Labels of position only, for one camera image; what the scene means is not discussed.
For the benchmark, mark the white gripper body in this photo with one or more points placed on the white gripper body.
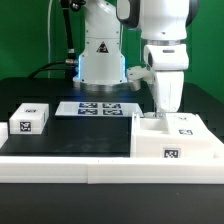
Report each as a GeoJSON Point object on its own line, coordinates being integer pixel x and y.
{"type": "Point", "coordinates": [167, 90]}

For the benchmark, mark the white cabinet body box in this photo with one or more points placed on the white cabinet body box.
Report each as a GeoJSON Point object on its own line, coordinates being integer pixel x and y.
{"type": "Point", "coordinates": [149, 140]}

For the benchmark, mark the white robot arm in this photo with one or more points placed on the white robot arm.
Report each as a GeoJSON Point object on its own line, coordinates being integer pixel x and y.
{"type": "Point", "coordinates": [127, 42]}

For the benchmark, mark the white cabinet top box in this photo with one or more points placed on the white cabinet top box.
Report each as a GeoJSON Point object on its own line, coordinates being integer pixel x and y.
{"type": "Point", "coordinates": [29, 118]}

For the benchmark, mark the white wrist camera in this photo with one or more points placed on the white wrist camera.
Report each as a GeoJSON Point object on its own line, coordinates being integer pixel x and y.
{"type": "Point", "coordinates": [137, 74]}

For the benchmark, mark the white marker base plate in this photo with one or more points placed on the white marker base plate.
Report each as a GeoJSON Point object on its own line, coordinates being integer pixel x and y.
{"type": "Point", "coordinates": [98, 109]}

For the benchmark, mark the white table border frame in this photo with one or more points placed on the white table border frame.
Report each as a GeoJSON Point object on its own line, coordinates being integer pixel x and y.
{"type": "Point", "coordinates": [15, 169]}

